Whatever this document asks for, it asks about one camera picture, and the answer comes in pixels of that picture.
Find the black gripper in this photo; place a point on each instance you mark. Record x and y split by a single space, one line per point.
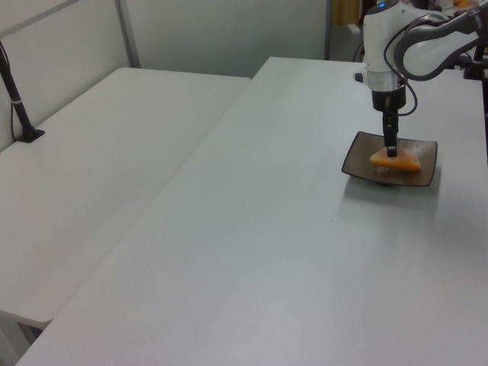
389 100

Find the orange bread roll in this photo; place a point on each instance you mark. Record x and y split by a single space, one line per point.
396 164

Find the wide aluminium partition post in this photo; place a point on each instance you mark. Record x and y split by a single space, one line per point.
127 34

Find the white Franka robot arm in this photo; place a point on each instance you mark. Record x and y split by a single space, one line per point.
404 42

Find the narrow aluminium partition post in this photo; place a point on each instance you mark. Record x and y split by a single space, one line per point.
327 26

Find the black clamp stand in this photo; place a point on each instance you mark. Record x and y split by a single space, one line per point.
476 65

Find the black pole stand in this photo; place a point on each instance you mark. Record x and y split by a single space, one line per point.
17 103

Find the square brown ceramic plate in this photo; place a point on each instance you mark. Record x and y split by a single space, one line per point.
389 160

